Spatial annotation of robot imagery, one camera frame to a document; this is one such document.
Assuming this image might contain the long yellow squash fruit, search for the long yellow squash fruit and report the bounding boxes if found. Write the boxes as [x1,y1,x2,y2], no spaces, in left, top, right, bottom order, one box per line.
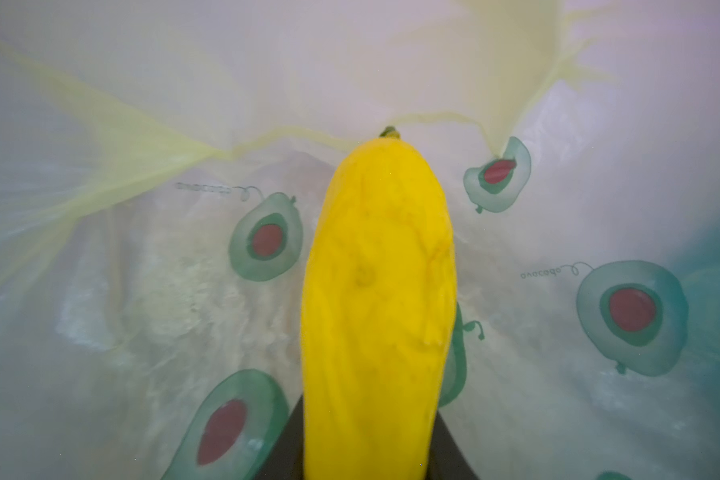
[300,127,457,479]

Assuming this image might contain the yellow plastic bag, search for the yellow plastic bag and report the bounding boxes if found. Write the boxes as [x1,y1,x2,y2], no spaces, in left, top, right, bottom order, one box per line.
[0,1,720,479]

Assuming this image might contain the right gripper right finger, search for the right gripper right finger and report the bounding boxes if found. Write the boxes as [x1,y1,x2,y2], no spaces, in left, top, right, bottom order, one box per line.
[425,413,478,480]

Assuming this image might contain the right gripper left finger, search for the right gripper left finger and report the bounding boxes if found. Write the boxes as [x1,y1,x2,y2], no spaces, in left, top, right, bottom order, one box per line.
[253,397,305,480]

